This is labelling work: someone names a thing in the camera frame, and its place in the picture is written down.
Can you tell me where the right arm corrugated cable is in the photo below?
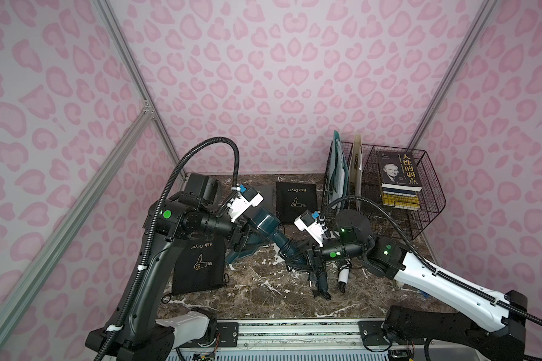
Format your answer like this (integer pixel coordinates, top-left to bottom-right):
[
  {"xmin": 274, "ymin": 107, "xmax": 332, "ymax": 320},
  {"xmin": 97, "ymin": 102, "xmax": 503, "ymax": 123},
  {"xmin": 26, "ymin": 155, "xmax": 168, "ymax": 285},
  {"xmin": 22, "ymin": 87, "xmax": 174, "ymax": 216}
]
[{"xmin": 319, "ymin": 195, "xmax": 542, "ymax": 337}]

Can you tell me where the black portrait book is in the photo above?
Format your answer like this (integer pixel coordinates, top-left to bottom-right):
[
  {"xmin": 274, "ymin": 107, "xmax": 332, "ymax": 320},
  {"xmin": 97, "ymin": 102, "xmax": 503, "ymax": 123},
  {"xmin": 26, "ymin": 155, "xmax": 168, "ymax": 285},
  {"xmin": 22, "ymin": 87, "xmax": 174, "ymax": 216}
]
[{"xmin": 376, "ymin": 152, "xmax": 422, "ymax": 192}]

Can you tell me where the white hair dryer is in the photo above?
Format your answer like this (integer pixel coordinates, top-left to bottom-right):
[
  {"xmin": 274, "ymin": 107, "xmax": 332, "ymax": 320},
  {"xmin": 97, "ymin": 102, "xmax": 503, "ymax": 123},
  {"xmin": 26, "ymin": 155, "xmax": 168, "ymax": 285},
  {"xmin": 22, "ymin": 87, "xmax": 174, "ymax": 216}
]
[{"xmin": 338, "ymin": 263, "xmax": 352, "ymax": 294}]

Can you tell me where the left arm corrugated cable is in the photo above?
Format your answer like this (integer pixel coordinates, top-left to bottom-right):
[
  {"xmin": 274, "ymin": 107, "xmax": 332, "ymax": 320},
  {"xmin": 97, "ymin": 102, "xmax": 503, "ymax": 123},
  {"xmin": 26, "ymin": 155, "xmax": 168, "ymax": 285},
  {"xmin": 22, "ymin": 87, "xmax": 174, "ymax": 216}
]
[{"xmin": 92, "ymin": 136, "xmax": 241, "ymax": 361}]

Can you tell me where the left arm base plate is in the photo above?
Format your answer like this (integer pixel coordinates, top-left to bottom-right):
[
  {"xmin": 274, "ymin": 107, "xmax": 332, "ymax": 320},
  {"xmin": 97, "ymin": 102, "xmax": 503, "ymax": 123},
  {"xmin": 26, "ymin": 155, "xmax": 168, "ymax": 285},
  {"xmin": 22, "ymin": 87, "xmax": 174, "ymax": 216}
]
[{"xmin": 181, "ymin": 321, "xmax": 239, "ymax": 349}]

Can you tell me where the grey hair dryer pouch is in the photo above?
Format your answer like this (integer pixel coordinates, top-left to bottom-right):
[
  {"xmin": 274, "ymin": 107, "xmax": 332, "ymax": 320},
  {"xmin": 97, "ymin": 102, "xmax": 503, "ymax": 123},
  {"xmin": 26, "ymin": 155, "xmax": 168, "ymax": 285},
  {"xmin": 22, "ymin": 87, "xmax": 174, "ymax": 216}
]
[{"xmin": 254, "ymin": 185, "xmax": 275, "ymax": 214}]

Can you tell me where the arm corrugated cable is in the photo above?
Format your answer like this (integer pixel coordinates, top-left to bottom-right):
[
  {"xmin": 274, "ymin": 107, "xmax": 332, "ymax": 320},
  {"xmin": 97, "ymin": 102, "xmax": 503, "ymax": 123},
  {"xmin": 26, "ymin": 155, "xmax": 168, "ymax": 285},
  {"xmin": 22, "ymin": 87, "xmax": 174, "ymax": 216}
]
[
  {"xmin": 319, "ymin": 195, "xmax": 542, "ymax": 337},
  {"xmin": 92, "ymin": 136, "xmax": 241, "ymax": 361}
]

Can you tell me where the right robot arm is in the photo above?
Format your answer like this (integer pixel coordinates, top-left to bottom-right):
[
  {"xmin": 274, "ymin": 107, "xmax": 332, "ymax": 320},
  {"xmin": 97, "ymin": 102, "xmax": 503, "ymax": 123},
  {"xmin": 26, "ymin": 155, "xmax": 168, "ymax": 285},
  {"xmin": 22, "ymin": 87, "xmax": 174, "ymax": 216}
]
[{"xmin": 295, "ymin": 209, "xmax": 527, "ymax": 360}]

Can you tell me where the yellow striped book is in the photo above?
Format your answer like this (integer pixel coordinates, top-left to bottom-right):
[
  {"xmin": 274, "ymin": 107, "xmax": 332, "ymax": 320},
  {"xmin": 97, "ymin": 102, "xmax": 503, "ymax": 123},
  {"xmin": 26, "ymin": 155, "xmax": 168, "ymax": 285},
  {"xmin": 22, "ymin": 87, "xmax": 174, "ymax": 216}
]
[{"xmin": 382, "ymin": 189, "xmax": 421, "ymax": 211}]

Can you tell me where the black pouch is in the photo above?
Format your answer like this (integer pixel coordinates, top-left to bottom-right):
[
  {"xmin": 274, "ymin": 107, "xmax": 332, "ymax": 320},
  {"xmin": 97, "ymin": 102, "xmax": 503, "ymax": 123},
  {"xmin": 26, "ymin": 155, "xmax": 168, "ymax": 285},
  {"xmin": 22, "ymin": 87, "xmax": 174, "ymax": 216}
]
[
  {"xmin": 276, "ymin": 182, "xmax": 318, "ymax": 224},
  {"xmin": 172, "ymin": 236, "xmax": 227, "ymax": 295}
]

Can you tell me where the black wire basket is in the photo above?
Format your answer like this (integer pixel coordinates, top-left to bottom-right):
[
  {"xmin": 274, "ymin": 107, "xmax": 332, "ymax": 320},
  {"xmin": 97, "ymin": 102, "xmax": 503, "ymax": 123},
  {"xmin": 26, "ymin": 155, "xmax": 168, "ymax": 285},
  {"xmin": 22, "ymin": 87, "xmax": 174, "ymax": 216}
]
[{"xmin": 322, "ymin": 141, "xmax": 447, "ymax": 239}]

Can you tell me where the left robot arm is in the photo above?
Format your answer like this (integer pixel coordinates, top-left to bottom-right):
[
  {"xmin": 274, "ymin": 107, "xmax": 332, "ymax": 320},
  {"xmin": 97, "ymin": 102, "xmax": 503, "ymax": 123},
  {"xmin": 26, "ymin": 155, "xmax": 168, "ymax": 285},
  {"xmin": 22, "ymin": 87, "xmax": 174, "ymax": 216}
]
[{"xmin": 85, "ymin": 173, "xmax": 263, "ymax": 360}]

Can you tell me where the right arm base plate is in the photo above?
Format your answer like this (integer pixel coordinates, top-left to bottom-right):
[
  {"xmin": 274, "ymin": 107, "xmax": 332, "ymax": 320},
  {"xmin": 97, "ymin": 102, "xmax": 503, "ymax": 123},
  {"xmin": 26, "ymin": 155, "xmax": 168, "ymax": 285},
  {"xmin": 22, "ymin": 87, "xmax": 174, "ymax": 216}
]
[{"xmin": 358, "ymin": 320, "xmax": 425, "ymax": 348}]

